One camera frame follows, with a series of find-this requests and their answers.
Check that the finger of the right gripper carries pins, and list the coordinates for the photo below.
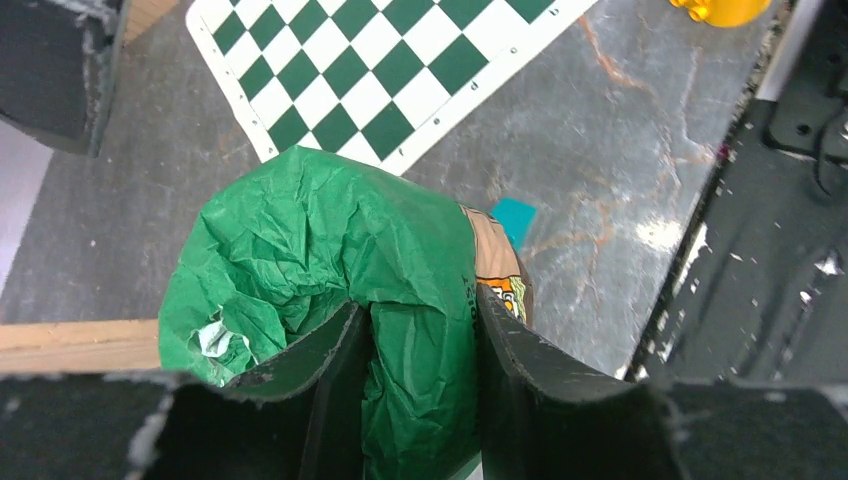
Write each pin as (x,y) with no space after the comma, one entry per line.
(59,69)

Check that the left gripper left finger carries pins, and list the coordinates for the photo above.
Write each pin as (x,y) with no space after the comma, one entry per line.
(295,416)

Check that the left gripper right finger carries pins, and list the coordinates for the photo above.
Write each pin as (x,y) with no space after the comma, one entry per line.
(545,415)

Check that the green roll orange label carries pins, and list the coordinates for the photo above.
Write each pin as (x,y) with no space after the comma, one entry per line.
(272,255)

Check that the wooden shelf unit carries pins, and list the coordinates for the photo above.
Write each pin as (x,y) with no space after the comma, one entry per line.
(85,241)

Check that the teal small block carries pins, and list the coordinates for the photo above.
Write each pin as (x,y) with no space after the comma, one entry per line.
(516,218)

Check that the green white chessboard mat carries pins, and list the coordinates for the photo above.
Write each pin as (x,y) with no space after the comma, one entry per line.
(379,82)

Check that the yellow toy piece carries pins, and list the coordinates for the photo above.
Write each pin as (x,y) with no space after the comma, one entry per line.
(723,13)

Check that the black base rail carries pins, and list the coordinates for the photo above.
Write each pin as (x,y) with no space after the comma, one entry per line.
(762,292)

